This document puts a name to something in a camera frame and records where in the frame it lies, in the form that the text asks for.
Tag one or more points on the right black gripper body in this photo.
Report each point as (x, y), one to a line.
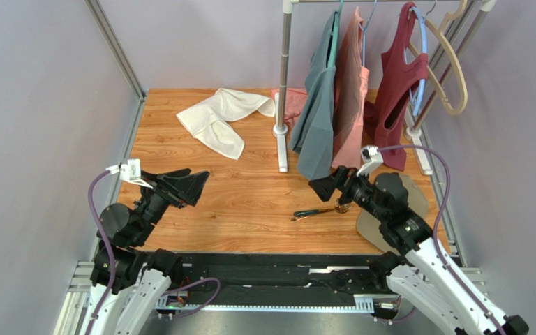
(343, 179)

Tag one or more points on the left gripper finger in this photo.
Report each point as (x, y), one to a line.
(147, 176)
(188, 190)

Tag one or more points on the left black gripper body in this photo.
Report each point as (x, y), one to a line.
(154, 202)

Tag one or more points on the white cloth napkin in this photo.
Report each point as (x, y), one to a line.
(209, 120)

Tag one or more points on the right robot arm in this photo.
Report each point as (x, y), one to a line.
(418, 268)

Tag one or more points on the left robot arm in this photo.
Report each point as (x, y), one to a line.
(126, 283)

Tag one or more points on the tan baseball cap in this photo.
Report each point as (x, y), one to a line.
(368, 226)

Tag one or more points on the grey-blue hanging shirt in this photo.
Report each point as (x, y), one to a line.
(312, 136)

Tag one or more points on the pink cloth on table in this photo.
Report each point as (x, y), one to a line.
(295, 101)

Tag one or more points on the salmon pink hanging shirt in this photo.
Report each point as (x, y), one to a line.
(351, 88)

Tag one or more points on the dark red tank top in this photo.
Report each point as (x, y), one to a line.
(384, 119)

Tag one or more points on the teal hanger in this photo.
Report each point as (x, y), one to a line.
(334, 31)

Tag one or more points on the beige wooden hanger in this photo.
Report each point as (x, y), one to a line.
(454, 63)

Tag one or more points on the metal clothes rack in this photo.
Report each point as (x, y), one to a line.
(459, 33)

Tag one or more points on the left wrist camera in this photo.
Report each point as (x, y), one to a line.
(129, 171)

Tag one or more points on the gold fork green handle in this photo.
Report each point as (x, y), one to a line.
(339, 208)

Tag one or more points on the gold utensil dark handle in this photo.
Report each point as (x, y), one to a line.
(299, 215)

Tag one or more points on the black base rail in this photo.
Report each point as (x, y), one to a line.
(280, 280)

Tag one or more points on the aluminium frame post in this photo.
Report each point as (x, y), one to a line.
(113, 42)

